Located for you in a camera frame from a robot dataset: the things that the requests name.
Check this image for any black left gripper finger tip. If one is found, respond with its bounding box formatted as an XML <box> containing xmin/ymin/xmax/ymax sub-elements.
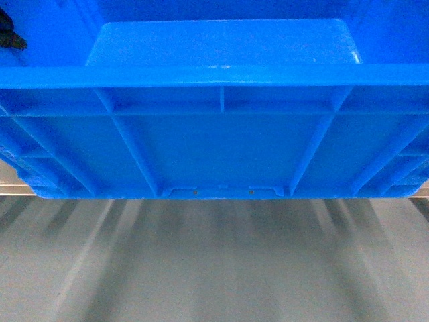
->
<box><xmin>1</xmin><ymin>9</ymin><xmax>27</xmax><ymax>50</ymax></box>

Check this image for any blue plastic crate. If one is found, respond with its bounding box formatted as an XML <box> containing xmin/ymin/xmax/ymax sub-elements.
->
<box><xmin>1</xmin><ymin>1</ymin><xmax>428</xmax><ymax>199</ymax></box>

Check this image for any steel roller shelf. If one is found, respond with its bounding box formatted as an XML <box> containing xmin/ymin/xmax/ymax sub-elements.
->
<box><xmin>1</xmin><ymin>161</ymin><xmax>307</xmax><ymax>201</ymax></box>

